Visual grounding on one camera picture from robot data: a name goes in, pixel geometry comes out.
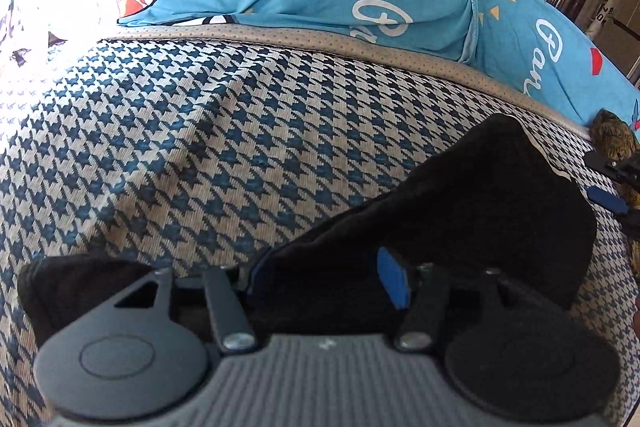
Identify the brown patterned cloth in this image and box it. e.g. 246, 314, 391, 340
589, 108, 634, 161

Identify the white printed cylinder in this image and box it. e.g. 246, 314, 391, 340
586, 0, 619, 41

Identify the houndstooth mat with beige border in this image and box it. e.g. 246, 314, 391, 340
0, 23, 640, 427

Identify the black t-shirt with red print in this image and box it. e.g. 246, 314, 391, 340
17, 113, 599, 353

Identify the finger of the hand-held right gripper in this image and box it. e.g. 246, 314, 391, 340
586, 185, 640, 226
584, 149, 640, 182

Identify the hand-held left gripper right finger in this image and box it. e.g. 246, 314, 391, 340
375, 246, 544, 353

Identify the white printed bed sheet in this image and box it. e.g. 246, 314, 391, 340
0, 0, 72, 74

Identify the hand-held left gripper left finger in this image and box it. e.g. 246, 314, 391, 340
114, 261, 262, 354

